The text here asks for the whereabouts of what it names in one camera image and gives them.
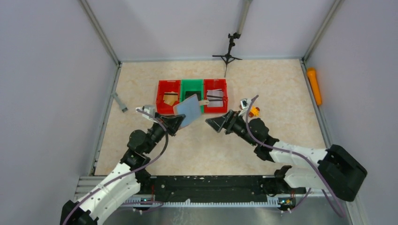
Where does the green plastic bin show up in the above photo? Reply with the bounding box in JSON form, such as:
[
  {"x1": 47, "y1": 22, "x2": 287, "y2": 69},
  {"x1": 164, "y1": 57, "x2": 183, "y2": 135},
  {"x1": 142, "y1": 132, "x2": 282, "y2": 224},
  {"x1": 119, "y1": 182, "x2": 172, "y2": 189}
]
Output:
[{"x1": 180, "y1": 79, "x2": 204, "y2": 102}]

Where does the white card in bin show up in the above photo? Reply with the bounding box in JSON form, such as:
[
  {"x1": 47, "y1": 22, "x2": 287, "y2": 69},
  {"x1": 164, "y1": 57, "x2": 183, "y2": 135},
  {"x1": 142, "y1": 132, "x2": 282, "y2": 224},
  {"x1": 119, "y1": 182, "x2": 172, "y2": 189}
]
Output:
[{"x1": 207, "y1": 100, "x2": 223, "y2": 107}]

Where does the gold card with stripe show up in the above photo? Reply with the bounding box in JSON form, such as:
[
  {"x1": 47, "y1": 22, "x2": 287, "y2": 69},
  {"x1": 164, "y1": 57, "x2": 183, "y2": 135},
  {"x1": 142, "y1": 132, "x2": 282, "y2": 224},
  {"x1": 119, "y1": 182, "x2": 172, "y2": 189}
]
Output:
[{"x1": 163, "y1": 92, "x2": 178, "y2": 98}]

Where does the orange flashlight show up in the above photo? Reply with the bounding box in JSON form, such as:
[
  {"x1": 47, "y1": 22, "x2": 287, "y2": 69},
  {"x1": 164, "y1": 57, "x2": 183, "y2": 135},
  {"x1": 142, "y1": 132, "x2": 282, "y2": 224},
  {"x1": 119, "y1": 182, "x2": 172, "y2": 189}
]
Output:
[{"x1": 306, "y1": 67, "x2": 322, "y2": 106}]

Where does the yellow toy brick car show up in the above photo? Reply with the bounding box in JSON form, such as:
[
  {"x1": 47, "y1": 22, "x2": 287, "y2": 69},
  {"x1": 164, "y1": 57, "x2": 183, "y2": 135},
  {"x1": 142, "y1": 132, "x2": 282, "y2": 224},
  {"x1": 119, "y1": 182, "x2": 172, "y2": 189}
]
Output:
[{"x1": 239, "y1": 106, "x2": 260, "y2": 118}]

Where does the left red plastic bin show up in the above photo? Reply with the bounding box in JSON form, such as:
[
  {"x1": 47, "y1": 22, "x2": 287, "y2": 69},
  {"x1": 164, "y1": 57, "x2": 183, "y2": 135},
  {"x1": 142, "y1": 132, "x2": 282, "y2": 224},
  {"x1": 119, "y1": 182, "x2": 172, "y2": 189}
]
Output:
[{"x1": 156, "y1": 80, "x2": 181, "y2": 115}]

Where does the black camera tripod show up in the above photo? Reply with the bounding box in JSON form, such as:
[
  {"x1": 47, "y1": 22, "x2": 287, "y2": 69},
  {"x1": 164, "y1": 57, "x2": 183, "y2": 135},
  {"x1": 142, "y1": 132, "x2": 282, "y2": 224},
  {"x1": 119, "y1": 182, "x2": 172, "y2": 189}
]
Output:
[{"x1": 212, "y1": 32, "x2": 242, "y2": 78}]

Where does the grey silver card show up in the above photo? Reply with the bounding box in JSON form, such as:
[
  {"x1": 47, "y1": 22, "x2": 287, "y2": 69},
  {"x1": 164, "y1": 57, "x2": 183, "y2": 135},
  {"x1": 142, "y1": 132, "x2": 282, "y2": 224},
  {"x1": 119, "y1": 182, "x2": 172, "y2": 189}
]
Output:
[{"x1": 206, "y1": 89, "x2": 224, "y2": 96}]

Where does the card with black stripe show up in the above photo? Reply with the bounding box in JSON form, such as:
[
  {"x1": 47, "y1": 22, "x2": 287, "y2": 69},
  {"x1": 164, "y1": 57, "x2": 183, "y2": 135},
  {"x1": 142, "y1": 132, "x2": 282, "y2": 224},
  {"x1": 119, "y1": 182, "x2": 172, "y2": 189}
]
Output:
[{"x1": 206, "y1": 95, "x2": 223, "y2": 102}]

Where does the grey small tool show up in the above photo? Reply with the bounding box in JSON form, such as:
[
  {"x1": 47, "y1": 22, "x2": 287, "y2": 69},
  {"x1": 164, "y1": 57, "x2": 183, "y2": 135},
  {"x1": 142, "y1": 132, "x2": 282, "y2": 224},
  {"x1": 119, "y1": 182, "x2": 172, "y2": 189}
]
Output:
[{"x1": 111, "y1": 92, "x2": 128, "y2": 113}]

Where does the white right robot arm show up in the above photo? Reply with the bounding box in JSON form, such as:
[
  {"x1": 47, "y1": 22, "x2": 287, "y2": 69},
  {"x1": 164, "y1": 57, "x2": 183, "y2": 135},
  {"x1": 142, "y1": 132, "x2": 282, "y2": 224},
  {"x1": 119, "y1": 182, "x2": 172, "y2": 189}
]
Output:
[{"x1": 205, "y1": 110, "x2": 368, "y2": 202}]

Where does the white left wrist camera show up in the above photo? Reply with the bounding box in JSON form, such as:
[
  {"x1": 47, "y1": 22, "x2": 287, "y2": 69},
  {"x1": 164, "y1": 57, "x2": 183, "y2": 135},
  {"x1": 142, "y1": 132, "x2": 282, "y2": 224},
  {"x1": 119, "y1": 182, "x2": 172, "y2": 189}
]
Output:
[{"x1": 136, "y1": 105, "x2": 156, "y2": 121}]

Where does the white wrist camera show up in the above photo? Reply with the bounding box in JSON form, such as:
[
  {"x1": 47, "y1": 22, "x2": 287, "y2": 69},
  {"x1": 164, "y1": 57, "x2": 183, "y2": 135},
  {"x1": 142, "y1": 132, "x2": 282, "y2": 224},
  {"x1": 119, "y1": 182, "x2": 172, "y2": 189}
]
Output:
[
  {"x1": 239, "y1": 98, "x2": 253, "y2": 115},
  {"x1": 136, "y1": 105, "x2": 156, "y2": 121}
]

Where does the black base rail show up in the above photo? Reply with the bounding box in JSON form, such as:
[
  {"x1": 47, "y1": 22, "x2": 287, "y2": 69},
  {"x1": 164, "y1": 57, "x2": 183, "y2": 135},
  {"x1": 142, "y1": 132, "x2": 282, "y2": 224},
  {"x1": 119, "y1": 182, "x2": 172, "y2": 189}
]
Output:
[{"x1": 138, "y1": 175, "x2": 306, "y2": 196}]

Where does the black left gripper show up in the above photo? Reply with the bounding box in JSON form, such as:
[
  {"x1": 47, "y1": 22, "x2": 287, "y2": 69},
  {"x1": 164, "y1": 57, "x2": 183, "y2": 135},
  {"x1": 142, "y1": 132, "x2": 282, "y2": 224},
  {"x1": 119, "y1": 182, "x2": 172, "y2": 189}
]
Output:
[{"x1": 144, "y1": 112, "x2": 185, "y2": 154}]

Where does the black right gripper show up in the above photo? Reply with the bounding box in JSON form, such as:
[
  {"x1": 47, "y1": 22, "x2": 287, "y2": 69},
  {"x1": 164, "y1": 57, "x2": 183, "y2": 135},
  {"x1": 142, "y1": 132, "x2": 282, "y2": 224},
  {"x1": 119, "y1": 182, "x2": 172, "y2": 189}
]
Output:
[{"x1": 207, "y1": 109, "x2": 258, "y2": 146}]

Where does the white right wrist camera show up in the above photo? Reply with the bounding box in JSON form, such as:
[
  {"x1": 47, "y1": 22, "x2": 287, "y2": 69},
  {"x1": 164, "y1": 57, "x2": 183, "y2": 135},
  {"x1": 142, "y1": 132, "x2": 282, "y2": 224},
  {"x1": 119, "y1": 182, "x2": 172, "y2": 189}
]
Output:
[{"x1": 239, "y1": 98, "x2": 253, "y2": 115}]

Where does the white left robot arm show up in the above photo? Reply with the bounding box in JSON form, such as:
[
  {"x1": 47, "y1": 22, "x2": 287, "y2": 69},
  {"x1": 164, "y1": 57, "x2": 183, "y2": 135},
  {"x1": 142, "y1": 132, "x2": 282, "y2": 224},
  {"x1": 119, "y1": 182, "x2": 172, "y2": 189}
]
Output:
[{"x1": 60, "y1": 110, "x2": 186, "y2": 225}]

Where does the black card in green bin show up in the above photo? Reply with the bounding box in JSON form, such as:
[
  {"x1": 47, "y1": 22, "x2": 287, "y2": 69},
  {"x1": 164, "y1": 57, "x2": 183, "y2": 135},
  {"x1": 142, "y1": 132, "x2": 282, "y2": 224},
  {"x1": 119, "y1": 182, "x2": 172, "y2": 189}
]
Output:
[{"x1": 185, "y1": 90, "x2": 201, "y2": 98}]

